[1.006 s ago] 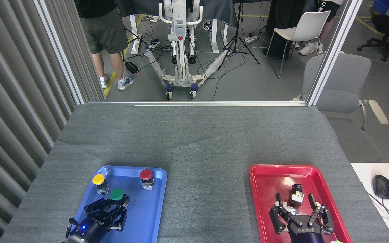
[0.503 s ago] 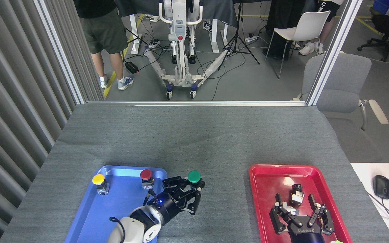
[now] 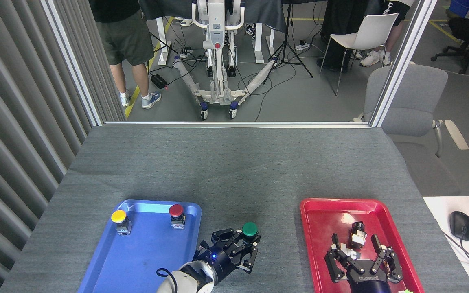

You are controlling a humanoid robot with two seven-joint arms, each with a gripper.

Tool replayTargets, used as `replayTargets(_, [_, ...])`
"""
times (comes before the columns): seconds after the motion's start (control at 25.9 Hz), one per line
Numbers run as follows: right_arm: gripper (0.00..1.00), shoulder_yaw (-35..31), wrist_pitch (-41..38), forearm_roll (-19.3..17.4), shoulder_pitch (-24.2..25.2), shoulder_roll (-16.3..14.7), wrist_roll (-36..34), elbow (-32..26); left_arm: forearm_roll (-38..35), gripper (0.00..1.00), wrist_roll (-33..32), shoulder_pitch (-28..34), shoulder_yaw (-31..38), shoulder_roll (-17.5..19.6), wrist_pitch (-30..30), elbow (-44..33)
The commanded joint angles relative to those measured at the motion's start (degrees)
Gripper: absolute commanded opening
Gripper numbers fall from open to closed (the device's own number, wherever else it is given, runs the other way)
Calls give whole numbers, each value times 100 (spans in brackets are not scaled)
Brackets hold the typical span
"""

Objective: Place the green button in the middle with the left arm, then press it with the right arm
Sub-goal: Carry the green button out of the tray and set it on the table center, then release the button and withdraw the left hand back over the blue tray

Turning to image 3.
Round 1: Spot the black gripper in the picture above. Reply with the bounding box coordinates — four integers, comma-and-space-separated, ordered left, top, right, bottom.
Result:
325, 234, 404, 293
194, 228, 259, 282

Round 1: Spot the green push button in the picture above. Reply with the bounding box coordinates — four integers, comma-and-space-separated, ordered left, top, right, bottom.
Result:
242, 222, 259, 245

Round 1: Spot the red push button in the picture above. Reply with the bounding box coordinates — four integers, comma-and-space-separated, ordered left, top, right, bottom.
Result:
169, 204, 186, 229

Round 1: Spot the yellow push button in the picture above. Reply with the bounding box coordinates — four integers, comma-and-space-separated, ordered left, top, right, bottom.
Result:
111, 210, 132, 236

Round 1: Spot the red plastic tray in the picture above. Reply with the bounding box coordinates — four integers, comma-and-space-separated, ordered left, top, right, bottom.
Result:
300, 198, 425, 293

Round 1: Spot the blue plastic tray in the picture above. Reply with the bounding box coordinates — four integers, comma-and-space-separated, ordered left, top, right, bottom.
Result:
78, 199, 202, 293

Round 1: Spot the white desk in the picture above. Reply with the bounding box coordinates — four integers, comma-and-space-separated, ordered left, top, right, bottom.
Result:
423, 196, 469, 293

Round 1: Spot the black computer mouse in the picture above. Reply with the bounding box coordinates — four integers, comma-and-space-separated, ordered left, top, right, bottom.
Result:
449, 211, 469, 241

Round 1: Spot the grey office chair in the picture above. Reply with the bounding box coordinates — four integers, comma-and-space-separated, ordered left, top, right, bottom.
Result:
353, 63, 469, 196

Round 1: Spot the black tripod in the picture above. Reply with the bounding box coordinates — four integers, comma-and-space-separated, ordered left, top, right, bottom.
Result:
262, 0, 313, 86

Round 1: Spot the white stand on wheels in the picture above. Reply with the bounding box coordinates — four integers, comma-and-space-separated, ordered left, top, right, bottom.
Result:
173, 0, 278, 120

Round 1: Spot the person in white shoes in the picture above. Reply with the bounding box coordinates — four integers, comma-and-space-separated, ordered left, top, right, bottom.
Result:
359, 0, 416, 68

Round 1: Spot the white plastic chair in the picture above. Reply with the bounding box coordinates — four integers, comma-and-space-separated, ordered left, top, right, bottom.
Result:
320, 13, 399, 96

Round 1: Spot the black office chair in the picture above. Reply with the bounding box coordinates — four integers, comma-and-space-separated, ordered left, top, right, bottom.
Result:
431, 16, 469, 75

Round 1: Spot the blue bin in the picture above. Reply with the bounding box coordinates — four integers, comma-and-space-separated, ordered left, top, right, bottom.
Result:
449, 0, 469, 17

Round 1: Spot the black knob switch white body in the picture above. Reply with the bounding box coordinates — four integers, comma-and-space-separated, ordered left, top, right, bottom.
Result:
349, 222, 368, 248

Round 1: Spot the black desk cable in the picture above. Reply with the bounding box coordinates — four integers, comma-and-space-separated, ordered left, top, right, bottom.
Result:
442, 232, 469, 285

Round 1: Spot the silver frame rail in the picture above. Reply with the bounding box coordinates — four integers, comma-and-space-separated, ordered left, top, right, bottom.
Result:
104, 121, 371, 129

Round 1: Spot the silver frame post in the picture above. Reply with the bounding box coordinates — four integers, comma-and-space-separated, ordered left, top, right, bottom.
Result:
41, 0, 105, 127
370, 0, 438, 128

